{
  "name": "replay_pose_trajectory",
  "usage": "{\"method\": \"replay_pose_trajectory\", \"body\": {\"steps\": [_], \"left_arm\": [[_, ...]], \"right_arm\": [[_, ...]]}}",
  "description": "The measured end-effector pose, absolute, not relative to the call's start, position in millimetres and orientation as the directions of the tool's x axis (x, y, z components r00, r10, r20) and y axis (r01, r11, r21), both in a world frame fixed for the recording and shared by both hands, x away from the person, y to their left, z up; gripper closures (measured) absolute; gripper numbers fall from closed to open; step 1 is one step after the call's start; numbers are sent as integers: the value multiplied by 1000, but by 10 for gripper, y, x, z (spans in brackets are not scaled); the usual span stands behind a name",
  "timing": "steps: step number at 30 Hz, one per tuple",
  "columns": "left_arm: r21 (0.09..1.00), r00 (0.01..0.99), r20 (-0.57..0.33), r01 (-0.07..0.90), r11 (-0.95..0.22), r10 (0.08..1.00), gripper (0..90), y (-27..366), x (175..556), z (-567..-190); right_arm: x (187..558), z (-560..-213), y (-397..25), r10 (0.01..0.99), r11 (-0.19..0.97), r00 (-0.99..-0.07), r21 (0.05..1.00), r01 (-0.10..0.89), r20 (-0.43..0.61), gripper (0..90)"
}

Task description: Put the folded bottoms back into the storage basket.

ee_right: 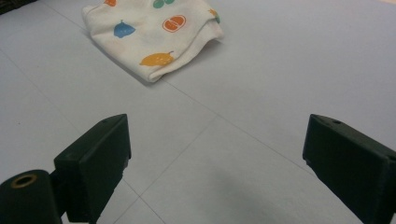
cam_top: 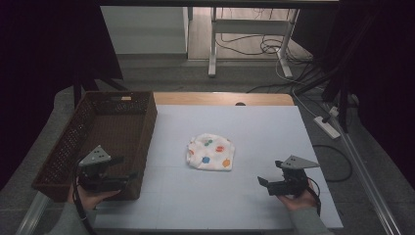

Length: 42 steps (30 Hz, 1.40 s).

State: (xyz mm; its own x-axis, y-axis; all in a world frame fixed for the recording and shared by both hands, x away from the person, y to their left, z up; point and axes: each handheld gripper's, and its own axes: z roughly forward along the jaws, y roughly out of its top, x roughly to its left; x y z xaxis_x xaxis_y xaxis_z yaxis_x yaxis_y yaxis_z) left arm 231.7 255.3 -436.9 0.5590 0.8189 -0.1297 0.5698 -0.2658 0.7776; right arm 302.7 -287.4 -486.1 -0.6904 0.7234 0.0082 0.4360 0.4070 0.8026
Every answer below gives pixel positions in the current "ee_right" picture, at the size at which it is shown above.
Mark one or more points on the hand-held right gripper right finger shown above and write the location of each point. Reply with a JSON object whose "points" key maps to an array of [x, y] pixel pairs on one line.
{"points": [[351, 158]]}

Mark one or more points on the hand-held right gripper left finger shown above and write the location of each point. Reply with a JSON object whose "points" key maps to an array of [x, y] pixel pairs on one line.
{"points": [[93, 161]]}

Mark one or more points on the white fruit-print cloth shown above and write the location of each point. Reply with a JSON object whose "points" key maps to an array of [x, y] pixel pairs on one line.
{"points": [[146, 37]]}

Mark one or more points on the dark object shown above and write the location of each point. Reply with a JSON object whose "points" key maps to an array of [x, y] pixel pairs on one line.
{"points": [[12, 4]]}

